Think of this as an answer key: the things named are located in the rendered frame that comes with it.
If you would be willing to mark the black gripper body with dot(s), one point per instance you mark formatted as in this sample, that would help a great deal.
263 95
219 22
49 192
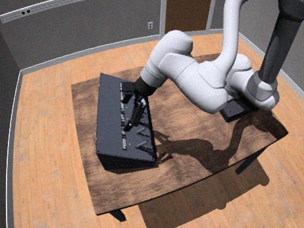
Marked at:
143 89

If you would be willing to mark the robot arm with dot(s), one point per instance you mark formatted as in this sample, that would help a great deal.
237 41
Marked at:
211 85

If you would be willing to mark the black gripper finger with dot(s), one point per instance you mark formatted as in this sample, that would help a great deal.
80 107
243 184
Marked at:
137 113
125 100

